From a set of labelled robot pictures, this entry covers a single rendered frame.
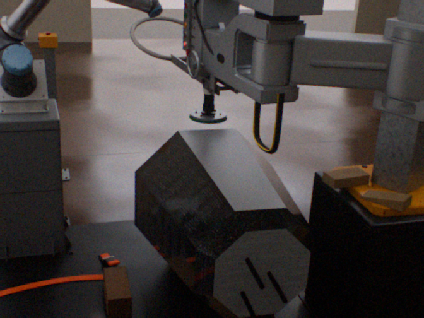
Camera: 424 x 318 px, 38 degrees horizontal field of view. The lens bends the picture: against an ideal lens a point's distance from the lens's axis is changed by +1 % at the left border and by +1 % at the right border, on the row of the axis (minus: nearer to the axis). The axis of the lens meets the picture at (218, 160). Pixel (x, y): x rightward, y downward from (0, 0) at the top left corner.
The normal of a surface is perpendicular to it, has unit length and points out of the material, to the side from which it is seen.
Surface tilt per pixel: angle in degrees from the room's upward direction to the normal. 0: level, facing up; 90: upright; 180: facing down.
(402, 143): 90
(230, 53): 90
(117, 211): 0
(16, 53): 50
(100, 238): 0
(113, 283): 0
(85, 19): 90
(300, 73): 90
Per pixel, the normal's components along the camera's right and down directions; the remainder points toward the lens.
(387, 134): -0.69, 0.24
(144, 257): 0.05, -0.92
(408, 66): -0.53, 0.29
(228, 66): -0.90, 0.11
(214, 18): 0.43, 0.36
